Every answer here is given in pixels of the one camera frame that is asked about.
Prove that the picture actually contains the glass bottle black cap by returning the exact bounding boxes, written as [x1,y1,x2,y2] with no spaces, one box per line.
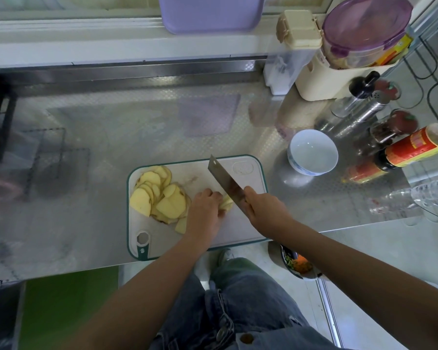
[330,70,381,119]

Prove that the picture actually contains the person's right hand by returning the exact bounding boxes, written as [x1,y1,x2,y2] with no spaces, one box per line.
[241,186,296,241]

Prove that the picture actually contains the steel shaker brown cap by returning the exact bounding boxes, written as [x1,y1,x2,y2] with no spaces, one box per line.
[321,78,401,140]

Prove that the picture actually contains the purple lid food container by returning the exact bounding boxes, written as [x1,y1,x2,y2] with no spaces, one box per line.
[322,0,415,70]

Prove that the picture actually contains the cut yellow potato strips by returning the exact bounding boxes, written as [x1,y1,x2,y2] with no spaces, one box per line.
[218,192,236,213]

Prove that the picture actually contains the metal bowl with scraps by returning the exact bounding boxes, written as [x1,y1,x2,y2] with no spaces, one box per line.
[267,240,324,280]

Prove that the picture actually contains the clear container cream lid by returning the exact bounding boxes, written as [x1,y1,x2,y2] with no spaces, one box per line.
[263,10,324,96]

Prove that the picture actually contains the person's blue jeans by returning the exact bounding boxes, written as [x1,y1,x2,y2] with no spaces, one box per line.
[149,259,344,350]

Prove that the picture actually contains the black metal rack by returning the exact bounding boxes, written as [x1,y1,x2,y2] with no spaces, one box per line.
[0,76,17,161]

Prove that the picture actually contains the person's left hand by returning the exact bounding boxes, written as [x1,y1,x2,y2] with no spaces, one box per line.
[184,188,226,245]

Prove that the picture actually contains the glass jar red lid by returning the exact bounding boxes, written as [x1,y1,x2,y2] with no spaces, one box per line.
[370,109,420,145]

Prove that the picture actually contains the green mat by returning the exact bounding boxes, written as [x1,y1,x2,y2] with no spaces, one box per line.
[18,267,121,350]

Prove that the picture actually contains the clear plastic bottle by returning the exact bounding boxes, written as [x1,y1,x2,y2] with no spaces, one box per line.
[368,178,438,217]

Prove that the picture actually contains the steel cleaver knife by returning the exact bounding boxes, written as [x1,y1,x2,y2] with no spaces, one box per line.
[207,155,253,216]

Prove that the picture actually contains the cream plastic canister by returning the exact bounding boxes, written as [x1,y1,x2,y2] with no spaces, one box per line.
[295,51,395,102]

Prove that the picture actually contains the wire dish rack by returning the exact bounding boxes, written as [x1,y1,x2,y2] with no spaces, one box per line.
[405,11,438,117]

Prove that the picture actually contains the white cutting board green rim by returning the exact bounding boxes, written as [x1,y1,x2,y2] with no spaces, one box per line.
[126,155,269,261]

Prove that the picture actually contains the white bowl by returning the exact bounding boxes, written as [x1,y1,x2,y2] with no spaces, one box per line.
[288,129,340,177]

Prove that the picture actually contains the pile of yellow potato slices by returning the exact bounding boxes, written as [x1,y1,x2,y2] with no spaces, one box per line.
[129,165,188,235]

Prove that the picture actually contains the sauce bottle red label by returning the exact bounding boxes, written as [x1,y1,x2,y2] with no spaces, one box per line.
[376,122,438,171]

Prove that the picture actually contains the person's left forearm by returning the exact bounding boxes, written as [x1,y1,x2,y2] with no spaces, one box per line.
[66,237,213,350]

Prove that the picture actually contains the person's right forearm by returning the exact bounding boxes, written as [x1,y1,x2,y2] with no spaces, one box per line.
[281,222,438,350]

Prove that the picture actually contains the purple plastic cutting board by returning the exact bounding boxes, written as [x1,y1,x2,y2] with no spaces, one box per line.
[158,0,267,35]

